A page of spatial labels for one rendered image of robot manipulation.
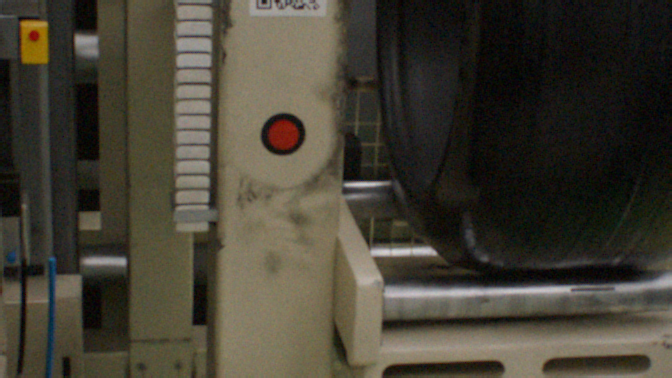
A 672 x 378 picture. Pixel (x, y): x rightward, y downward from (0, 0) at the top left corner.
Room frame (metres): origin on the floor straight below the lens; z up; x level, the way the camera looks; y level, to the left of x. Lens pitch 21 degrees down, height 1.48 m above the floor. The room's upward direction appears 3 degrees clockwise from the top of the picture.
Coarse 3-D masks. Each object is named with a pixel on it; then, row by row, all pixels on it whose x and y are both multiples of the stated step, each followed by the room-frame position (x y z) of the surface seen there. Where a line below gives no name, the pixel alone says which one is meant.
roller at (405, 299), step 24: (408, 288) 1.22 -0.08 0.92; (432, 288) 1.22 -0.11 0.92; (456, 288) 1.23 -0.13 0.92; (480, 288) 1.23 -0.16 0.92; (504, 288) 1.24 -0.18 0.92; (528, 288) 1.24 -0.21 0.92; (552, 288) 1.25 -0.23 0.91; (576, 288) 1.25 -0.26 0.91; (600, 288) 1.25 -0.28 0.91; (624, 288) 1.26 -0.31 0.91; (648, 288) 1.26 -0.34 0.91; (384, 312) 1.21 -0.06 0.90; (408, 312) 1.21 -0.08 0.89; (432, 312) 1.22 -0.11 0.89; (456, 312) 1.22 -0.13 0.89; (480, 312) 1.23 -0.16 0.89; (504, 312) 1.23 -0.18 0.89; (528, 312) 1.24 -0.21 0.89; (552, 312) 1.24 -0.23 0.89; (576, 312) 1.25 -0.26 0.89; (600, 312) 1.26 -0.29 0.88; (624, 312) 1.26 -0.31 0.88
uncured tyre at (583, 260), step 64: (384, 0) 1.56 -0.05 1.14; (448, 0) 1.65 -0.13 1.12; (512, 0) 1.14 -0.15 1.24; (576, 0) 1.12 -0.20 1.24; (640, 0) 1.14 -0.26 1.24; (384, 64) 1.54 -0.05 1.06; (448, 64) 1.62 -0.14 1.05; (512, 64) 1.13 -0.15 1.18; (576, 64) 1.12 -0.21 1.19; (640, 64) 1.13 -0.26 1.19; (384, 128) 1.48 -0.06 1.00; (448, 128) 1.57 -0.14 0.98; (512, 128) 1.13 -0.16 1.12; (576, 128) 1.12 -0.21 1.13; (640, 128) 1.13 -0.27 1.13; (448, 192) 1.21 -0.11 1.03; (512, 192) 1.14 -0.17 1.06; (576, 192) 1.14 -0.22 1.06; (640, 192) 1.15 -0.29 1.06; (448, 256) 1.28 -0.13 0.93; (512, 256) 1.20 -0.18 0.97; (576, 256) 1.21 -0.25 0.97; (640, 256) 1.23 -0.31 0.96
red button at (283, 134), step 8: (280, 120) 1.26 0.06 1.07; (288, 120) 1.27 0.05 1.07; (272, 128) 1.26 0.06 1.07; (280, 128) 1.26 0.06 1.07; (288, 128) 1.26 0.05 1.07; (272, 136) 1.26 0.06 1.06; (280, 136) 1.26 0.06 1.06; (288, 136) 1.26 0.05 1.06; (296, 136) 1.26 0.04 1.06; (272, 144) 1.26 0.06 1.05; (280, 144) 1.26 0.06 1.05; (288, 144) 1.26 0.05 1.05
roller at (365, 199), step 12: (384, 180) 1.52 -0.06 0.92; (348, 192) 1.49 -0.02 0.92; (360, 192) 1.49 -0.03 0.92; (372, 192) 1.50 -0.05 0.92; (384, 192) 1.50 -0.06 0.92; (348, 204) 1.48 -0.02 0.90; (360, 204) 1.49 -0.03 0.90; (372, 204) 1.49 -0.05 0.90; (384, 204) 1.49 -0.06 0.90; (396, 204) 1.50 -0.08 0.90; (360, 216) 1.49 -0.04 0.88; (372, 216) 1.50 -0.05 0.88; (384, 216) 1.50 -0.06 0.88; (396, 216) 1.51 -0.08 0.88
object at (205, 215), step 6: (210, 192) 1.31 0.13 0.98; (174, 210) 1.25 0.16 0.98; (204, 210) 1.26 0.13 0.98; (210, 210) 1.26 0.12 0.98; (216, 210) 1.26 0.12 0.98; (174, 216) 1.25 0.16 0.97; (180, 216) 1.25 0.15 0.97; (186, 216) 1.25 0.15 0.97; (192, 216) 1.26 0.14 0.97; (198, 216) 1.26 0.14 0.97; (204, 216) 1.26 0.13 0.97; (210, 216) 1.26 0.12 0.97; (216, 216) 1.26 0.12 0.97; (210, 222) 1.27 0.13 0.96
